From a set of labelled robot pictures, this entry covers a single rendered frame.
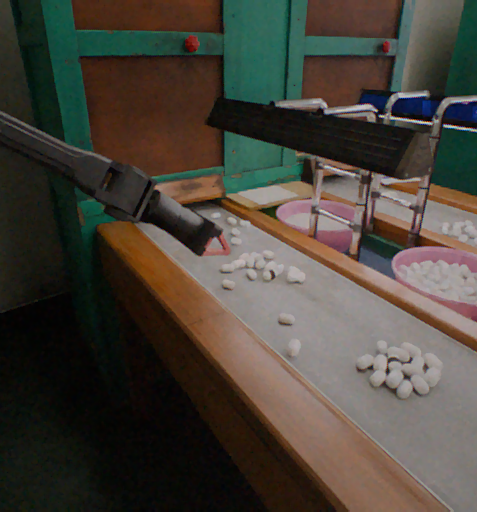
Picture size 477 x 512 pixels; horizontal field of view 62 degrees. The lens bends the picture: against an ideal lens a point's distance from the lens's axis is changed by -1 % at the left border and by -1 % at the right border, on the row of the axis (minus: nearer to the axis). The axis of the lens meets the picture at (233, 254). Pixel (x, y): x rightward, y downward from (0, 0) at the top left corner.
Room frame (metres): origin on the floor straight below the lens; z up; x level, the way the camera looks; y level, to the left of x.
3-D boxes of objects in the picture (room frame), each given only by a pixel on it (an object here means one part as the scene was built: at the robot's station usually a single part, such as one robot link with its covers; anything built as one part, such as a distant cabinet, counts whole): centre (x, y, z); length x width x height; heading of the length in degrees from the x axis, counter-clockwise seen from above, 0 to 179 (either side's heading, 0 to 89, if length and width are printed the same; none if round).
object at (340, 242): (1.17, -0.27, 0.72); 0.27 x 0.27 x 0.10
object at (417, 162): (0.87, -0.12, 1.08); 0.62 x 0.08 x 0.07; 32
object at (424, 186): (1.13, -0.53, 0.90); 0.20 x 0.19 x 0.45; 32
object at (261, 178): (1.67, 0.02, 0.42); 1.36 x 0.55 x 0.84; 122
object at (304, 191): (1.35, -0.15, 0.77); 0.33 x 0.15 x 0.01; 122
